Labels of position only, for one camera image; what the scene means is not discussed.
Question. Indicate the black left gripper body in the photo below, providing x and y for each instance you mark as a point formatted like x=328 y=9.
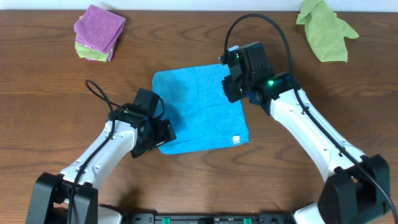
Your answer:
x=166 y=133

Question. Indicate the folded purple bottom cloth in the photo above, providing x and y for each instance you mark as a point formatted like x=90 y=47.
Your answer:
x=104 y=57

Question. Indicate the folded purple cloth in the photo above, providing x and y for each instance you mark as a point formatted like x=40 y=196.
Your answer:
x=99 y=28
x=104 y=57

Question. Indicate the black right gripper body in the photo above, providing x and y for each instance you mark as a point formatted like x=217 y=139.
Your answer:
x=234 y=90

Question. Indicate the folded green cloth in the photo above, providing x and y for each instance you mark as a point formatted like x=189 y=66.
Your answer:
x=85 y=51

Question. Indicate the crumpled green cloth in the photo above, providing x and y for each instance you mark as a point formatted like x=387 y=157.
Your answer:
x=325 y=32

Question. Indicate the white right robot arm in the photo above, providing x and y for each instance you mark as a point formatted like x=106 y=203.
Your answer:
x=356 y=186

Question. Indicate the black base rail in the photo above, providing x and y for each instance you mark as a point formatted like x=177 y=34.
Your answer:
x=214 y=218

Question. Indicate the blue microfiber cloth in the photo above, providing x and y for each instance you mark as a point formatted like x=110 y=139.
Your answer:
x=199 y=112

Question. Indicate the folded purple top cloth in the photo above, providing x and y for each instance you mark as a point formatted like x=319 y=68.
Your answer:
x=99 y=28

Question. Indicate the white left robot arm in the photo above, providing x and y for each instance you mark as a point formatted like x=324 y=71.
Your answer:
x=72 y=195

